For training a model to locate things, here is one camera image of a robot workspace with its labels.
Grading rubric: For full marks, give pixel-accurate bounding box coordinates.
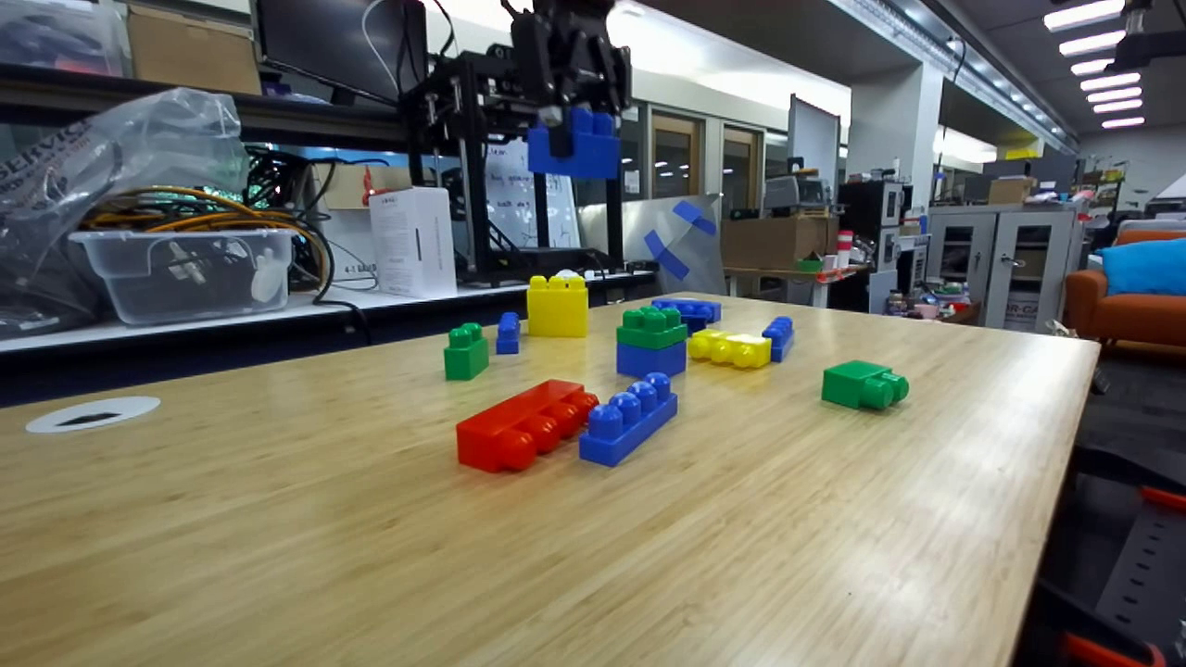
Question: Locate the blue cushion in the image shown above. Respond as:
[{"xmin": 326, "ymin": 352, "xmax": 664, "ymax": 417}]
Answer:
[{"xmin": 1094, "ymin": 232, "xmax": 1186, "ymax": 299}]

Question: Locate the red long toy block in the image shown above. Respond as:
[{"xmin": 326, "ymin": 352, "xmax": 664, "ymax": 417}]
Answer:
[{"xmin": 454, "ymin": 379, "xmax": 603, "ymax": 479}]

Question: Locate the clear plastic bin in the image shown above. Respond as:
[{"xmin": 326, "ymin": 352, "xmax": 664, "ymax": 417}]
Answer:
[{"xmin": 66, "ymin": 221, "xmax": 300, "ymax": 330}]

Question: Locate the white cabinet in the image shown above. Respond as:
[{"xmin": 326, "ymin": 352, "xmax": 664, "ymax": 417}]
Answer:
[{"xmin": 922, "ymin": 199, "xmax": 1089, "ymax": 333}]

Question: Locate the black 3D printer frame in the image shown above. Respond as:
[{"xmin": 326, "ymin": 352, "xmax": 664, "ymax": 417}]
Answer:
[{"xmin": 402, "ymin": 45, "xmax": 633, "ymax": 287}]

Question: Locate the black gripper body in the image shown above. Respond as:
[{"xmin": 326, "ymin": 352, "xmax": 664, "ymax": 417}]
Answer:
[{"xmin": 515, "ymin": 0, "xmax": 628, "ymax": 77}]

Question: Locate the orange sofa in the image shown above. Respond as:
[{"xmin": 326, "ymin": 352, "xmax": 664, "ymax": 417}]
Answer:
[{"xmin": 1065, "ymin": 221, "xmax": 1186, "ymax": 365}]

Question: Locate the ceiling light panel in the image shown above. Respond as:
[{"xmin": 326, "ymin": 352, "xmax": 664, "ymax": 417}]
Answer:
[
  {"xmin": 1040, "ymin": 0, "xmax": 1133, "ymax": 32},
  {"xmin": 1055, "ymin": 31, "xmax": 1133, "ymax": 58}
]

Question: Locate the blue square toy block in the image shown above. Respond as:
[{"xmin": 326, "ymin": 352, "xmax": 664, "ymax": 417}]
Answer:
[
  {"xmin": 614, "ymin": 337, "xmax": 688, "ymax": 382},
  {"xmin": 528, "ymin": 109, "xmax": 624, "ymax": 184}
]

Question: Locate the brown cardboard box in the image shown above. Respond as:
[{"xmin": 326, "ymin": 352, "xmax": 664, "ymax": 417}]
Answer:
[
  {"xmin": 721, "ymin": 211, "xmax": 842, "ymax": 278},
  {"xmin": 121, "ymin": 0, "xmax": 262, "ymax": 97}
]

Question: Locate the grey board with blue stripes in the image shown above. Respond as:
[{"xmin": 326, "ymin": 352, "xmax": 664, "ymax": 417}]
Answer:
[{"xmin": 575, "ymin": 194, "xmax": 729, "ymax": 298}]

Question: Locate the yellow long toy block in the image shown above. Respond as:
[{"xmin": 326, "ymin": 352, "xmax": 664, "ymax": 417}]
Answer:
[
  {"xmin": 522, "ymin": 268, "xmax": 593, "ymax": 340},
  {"xmin": 687, "ymin": 326, "xmax": 775, "ymax": 375}
]

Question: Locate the green square toy block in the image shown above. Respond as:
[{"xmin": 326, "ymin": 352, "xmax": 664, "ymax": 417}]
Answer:
[
  {"xmin": 614, "ymin": 305, "xmax": 688, "ymax": 352},
  {"xmin": 440, "ymin": 320, "xmax": 494, "ymax": 387},
  {"xmin": 818, "ymin": 357, "xmax": 913, "ymax": 417}
]

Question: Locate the black monitor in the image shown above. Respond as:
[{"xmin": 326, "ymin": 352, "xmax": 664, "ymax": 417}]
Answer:
[{"xmin": 252, "ymin": 0, "xmax": 429, "ymax": 113}]

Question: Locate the yellow cable bundle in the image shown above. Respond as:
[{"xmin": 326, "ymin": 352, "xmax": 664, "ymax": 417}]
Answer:
[{"xmin": 82, "ymin": 181, "xmax": 341, "ymax": 298}]

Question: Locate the clear plastic bag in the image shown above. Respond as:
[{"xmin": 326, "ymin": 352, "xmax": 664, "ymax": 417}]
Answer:
[{"xmin": 0, "ymin": 85, "xmax": 252, "ymax": 333}]

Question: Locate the white cardboard box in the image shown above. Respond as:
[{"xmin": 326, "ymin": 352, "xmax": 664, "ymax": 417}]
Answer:
[{"xmin": 367, "ymin": 181, "xmax": 460, "ymax": 299}]

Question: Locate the small white table grommet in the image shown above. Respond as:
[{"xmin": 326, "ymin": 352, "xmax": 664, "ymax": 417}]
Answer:
[{"xmin": 21, "ymin": 394, "xmax": 165, "ymax": 436}]

